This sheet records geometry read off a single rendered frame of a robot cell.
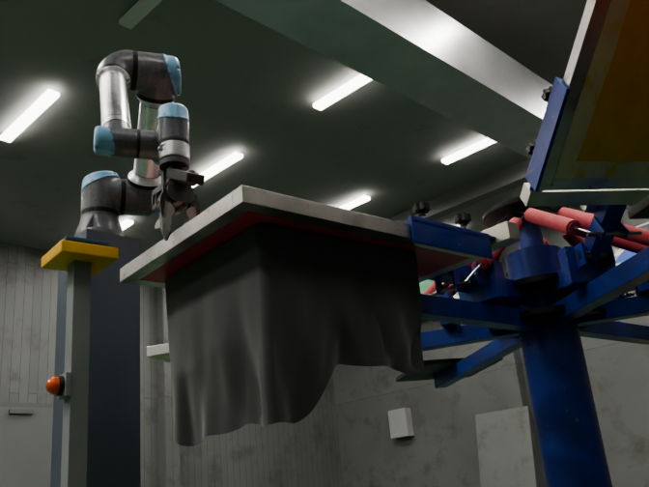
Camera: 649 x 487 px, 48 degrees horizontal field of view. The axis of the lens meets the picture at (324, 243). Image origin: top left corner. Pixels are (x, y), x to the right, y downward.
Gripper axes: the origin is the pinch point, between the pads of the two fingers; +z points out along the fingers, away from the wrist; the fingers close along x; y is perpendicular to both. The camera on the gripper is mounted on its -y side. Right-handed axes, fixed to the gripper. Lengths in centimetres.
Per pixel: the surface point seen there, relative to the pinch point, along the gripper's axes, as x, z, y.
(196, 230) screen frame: 1.8, 2.5, -10.7
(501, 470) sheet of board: -930, 35, 638
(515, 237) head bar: -82, -2, -34
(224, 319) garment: -7.1, 20.8, -6.4
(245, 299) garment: -7.4, 18.3, -14.8
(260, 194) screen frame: -2.6, 0.4, -29.2
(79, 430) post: 18.8, 42.6, 9.9
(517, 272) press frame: -133, -9, 1
